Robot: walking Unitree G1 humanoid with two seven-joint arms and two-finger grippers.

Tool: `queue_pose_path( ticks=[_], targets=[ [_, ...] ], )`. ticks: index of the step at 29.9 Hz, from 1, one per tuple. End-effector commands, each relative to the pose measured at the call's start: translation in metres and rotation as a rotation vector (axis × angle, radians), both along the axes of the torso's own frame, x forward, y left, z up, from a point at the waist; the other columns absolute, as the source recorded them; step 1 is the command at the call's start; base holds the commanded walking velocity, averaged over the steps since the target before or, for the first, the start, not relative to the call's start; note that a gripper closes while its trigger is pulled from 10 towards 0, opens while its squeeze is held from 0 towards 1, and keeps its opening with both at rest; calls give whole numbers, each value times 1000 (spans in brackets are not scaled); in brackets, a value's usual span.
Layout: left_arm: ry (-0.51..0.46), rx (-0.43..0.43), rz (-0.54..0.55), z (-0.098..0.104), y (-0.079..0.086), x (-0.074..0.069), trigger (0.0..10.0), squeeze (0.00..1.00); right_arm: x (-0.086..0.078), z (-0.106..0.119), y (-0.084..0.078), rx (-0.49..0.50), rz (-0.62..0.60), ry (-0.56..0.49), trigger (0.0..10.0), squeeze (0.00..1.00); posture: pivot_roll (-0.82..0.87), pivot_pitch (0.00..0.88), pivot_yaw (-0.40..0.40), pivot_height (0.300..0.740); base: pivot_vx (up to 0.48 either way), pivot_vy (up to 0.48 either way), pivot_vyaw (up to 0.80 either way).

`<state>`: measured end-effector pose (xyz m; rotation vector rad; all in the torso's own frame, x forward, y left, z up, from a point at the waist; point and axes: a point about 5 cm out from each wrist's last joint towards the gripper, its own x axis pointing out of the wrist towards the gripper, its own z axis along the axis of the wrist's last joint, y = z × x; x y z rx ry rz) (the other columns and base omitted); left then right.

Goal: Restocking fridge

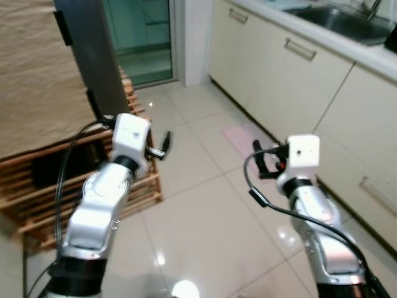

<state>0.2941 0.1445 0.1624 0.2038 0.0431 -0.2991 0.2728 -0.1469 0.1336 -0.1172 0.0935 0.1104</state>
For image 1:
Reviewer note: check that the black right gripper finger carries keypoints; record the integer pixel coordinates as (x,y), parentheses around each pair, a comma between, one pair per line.
(257,148)
(263,169)

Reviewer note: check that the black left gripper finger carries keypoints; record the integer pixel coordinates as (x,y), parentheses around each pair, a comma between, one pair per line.
(167,143)

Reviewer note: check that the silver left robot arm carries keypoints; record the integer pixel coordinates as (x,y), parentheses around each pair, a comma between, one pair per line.
(93,211)

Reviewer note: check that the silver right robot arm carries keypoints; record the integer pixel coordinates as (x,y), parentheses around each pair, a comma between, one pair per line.
(316,217)

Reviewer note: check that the beige cloth fridge cover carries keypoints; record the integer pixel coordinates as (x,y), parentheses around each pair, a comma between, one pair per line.
(37,74)

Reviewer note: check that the wooden slatted rack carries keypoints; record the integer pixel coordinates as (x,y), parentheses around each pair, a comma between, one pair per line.
(146,186)

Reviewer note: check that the cream kitchen cabinet run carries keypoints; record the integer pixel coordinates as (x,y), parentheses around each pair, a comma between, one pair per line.
(279,87)

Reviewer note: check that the black flat box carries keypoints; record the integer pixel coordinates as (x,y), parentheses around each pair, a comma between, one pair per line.
(74,164)

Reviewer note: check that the green glass sliding door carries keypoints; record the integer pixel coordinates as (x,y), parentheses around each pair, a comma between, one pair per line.
(139,37)

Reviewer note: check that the steel kitchen sink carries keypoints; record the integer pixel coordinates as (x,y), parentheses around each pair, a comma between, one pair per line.
(341,25)

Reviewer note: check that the chrome sink faucet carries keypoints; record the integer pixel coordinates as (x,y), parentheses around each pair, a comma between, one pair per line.
(374,9)

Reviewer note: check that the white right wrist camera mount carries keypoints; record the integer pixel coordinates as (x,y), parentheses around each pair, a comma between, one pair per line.
(303,155)

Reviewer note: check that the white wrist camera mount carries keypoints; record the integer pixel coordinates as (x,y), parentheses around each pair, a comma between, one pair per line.
(130,139)
(303,155)

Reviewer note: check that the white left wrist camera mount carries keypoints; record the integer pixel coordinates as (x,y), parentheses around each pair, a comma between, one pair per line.
(130,139)

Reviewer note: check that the white door frame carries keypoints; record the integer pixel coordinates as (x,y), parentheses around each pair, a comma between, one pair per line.
(192,37)

